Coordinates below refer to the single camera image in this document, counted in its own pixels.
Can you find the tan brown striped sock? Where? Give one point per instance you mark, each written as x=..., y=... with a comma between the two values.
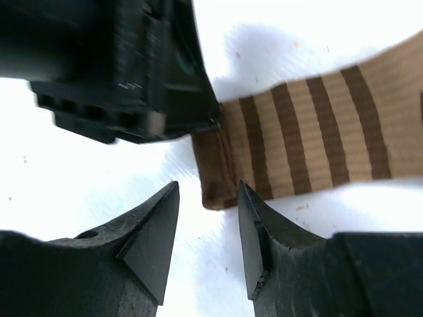
x=360, y=123

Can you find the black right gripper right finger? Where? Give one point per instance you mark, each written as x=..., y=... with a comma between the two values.
x=290, y=271

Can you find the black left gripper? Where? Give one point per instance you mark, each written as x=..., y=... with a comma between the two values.
x=108, y=70

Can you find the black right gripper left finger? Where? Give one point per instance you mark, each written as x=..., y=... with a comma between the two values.
x=117, y=269

